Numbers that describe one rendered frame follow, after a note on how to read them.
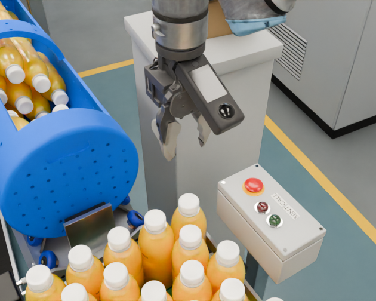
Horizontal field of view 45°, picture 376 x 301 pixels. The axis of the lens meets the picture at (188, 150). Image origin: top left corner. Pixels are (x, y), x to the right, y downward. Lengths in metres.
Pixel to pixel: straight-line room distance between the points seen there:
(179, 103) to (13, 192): 0.37
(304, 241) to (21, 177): 0.51
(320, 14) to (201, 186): 1.36
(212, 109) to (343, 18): 1.81
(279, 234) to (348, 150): 1.89
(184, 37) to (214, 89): 0.08
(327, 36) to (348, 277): 1.18
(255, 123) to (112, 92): 1.75
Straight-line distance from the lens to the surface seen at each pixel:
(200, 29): 0.62
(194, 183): 1.40
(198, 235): 0.81
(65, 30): 3.72
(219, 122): 0.62
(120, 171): 0.95
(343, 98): 2.53
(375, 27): 2.37
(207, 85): 0.64
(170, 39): 0.62
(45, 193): 0.91
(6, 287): 0.94
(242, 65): 1.18
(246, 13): 0.97
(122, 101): 2.90
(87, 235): 0.97
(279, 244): 0.83
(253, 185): 0.89
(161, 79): 0.68
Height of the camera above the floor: 1.77
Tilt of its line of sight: 44 degrees down
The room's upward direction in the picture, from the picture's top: straight up
